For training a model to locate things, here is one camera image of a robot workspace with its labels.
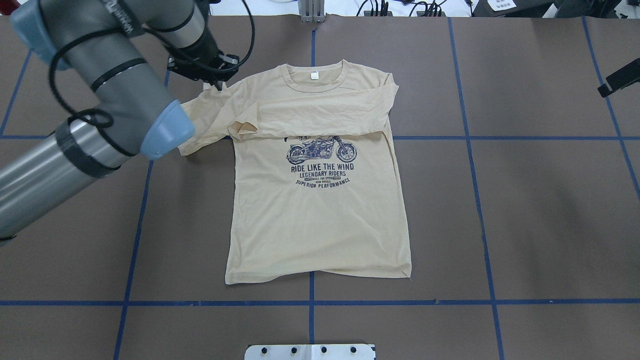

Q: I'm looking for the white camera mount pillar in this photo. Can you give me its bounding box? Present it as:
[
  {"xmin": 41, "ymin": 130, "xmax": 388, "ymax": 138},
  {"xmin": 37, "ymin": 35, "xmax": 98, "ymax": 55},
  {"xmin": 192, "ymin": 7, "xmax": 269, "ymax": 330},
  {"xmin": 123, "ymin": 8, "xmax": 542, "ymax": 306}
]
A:
[{"xmin": 244, "ymin": 343, "xmax": 377, "ymax": 360}]

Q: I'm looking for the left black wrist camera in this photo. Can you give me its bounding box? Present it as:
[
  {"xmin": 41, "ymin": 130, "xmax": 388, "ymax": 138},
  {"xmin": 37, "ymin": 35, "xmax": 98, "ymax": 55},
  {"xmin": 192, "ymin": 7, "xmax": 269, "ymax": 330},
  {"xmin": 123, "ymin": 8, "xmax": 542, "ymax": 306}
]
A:
[{"xmin": 167, "ymin": 52, "xmax": 240, "ymax": 85}]

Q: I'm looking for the aluminium frame post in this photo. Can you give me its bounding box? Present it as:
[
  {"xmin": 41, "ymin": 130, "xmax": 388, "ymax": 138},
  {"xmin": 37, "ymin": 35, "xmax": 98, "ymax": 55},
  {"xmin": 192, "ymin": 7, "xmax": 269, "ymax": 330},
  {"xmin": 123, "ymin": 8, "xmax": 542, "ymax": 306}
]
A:
[{"xmin": 297, "ymin": 0, "xmax": 326, "ymax": 23}]

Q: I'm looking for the black device with label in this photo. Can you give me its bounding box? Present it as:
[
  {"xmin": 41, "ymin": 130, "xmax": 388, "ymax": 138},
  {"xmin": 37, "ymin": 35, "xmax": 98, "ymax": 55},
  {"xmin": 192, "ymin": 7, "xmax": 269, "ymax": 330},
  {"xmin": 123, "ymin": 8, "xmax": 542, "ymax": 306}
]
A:
[{"xmin": 471, "ymin": 0, "xmax": 554, "ymax": 18}]

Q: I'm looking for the beige long-sleeve printed shirt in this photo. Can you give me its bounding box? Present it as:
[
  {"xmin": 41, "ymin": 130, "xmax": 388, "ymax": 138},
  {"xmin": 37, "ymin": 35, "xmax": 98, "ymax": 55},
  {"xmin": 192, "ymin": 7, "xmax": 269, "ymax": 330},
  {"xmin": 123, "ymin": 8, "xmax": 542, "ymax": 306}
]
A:
[{"xmin": 179, "ymin": 59, "xmax": 412, "ymax": 286}]

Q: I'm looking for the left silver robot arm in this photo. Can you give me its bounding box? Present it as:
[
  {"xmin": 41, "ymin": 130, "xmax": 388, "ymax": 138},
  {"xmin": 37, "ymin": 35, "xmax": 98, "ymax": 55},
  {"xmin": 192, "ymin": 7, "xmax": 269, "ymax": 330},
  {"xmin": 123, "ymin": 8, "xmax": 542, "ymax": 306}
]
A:
[{"xmin": 1, "ymin": 0, "xmax": 226, "ymax": 245}]

